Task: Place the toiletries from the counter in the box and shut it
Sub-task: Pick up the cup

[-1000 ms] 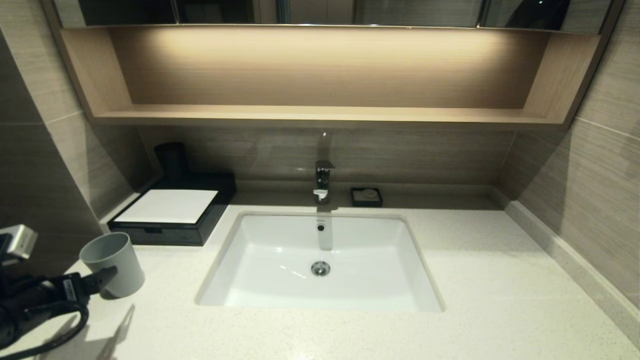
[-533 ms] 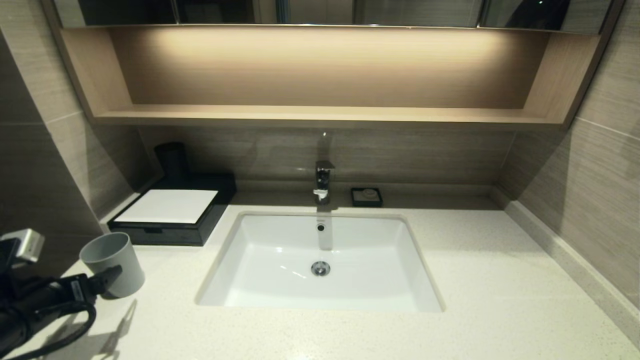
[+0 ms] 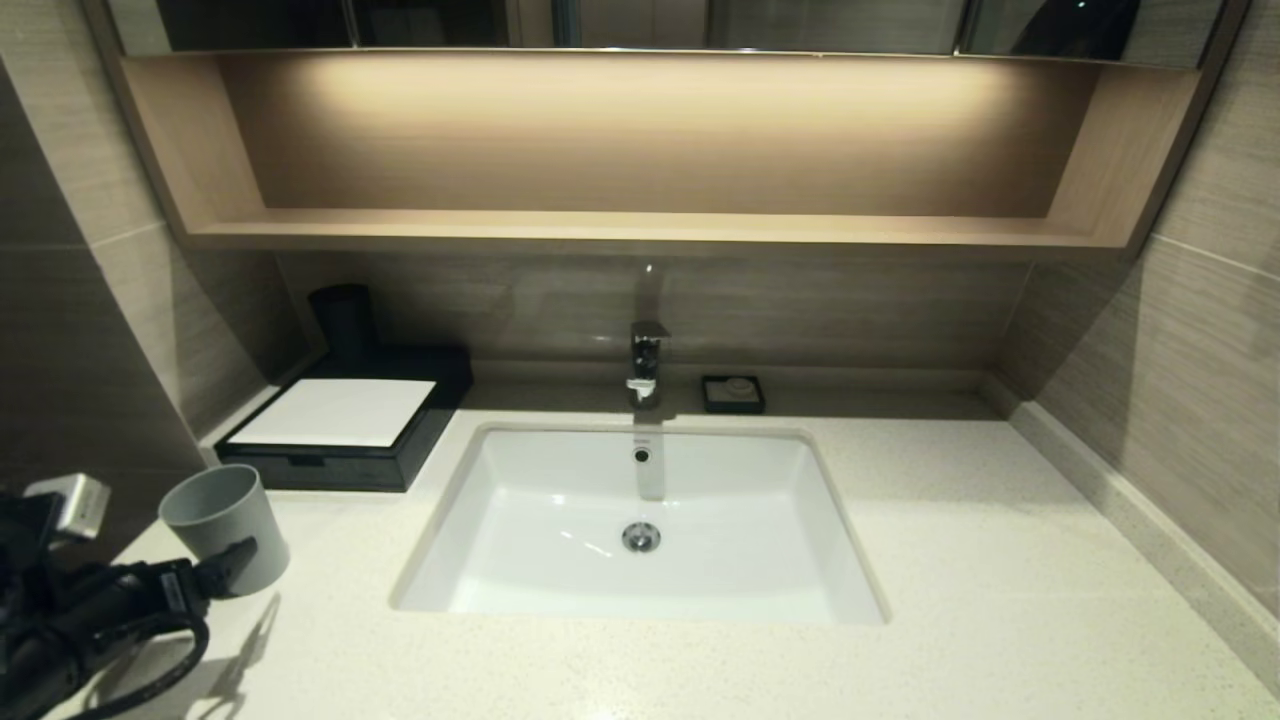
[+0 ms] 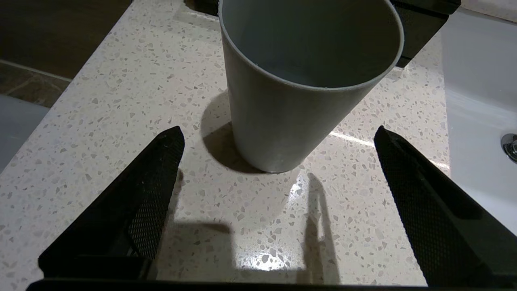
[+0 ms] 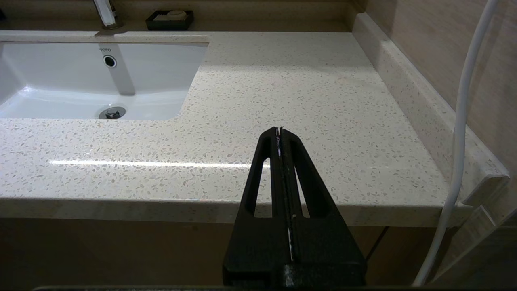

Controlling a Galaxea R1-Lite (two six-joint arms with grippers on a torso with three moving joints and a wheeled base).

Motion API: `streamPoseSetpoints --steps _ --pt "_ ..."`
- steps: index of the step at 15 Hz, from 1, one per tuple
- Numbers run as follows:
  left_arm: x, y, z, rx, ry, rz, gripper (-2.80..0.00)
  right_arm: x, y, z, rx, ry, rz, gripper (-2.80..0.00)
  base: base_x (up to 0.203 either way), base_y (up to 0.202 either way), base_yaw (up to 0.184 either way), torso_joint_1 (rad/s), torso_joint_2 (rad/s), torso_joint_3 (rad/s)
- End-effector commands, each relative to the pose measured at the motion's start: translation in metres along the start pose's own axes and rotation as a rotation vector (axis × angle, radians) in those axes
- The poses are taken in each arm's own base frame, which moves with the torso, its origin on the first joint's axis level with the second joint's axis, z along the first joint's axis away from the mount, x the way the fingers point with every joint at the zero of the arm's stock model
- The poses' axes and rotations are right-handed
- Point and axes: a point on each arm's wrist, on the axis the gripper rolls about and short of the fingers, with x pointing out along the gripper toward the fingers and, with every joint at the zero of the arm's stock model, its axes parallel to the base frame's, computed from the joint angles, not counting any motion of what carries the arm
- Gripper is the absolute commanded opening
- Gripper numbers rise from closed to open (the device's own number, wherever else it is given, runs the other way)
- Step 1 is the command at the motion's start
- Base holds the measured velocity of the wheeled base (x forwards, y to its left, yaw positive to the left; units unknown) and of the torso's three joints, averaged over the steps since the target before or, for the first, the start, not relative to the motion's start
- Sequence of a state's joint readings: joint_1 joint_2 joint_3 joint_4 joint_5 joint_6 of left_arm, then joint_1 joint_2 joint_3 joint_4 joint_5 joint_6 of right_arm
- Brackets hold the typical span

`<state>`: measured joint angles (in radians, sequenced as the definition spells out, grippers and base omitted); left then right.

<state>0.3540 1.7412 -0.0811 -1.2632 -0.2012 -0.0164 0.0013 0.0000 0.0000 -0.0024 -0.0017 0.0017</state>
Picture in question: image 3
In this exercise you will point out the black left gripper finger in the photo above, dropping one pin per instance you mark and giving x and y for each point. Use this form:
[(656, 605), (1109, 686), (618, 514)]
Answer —
[(228, 568)]

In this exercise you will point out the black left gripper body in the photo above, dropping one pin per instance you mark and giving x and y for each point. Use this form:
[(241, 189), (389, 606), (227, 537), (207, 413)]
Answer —
[(90, 610)]

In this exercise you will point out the grey cup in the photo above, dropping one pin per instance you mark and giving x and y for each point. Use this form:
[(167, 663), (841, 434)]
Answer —
[(225, 515)]

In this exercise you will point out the black amenity tray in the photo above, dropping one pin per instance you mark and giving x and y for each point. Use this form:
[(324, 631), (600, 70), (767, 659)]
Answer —
[(310, 468)]

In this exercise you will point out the black box body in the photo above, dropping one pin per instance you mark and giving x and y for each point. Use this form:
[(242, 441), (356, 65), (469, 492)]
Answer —
[(445, 385)]

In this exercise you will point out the black cylindrical container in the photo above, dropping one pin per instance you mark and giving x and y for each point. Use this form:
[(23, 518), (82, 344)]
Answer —
[(342, 320)]

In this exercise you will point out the chrome sink drain stopper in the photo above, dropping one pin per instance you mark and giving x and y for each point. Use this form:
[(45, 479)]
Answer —
[(641, 537)]

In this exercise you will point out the white ceramic sink basin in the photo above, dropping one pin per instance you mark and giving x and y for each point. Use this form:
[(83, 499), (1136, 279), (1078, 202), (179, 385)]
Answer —
[(640, 520)]

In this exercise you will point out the chrome faucet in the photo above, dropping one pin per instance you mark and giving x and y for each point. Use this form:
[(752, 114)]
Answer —
[(648, 360)]

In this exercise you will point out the black soap dish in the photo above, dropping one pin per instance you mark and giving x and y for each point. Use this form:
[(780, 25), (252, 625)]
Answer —
[(735, 404)]

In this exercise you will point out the round beige soap bar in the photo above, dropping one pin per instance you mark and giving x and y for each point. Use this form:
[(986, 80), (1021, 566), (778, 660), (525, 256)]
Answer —
[(738, 386)]

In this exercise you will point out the mirror cabinet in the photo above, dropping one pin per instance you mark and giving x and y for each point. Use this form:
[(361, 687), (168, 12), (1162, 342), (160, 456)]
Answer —
[(800, 22)]

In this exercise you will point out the stone backsplash ledge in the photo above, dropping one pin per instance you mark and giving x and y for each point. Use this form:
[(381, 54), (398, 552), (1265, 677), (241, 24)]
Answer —
[(1150, 520)]

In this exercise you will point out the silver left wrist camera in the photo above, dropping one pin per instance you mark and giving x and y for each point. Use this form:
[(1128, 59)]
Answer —
[(70, 505)]

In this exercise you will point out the wooden wall shelf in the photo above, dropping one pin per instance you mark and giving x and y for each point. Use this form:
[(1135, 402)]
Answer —
[(640, 140)]

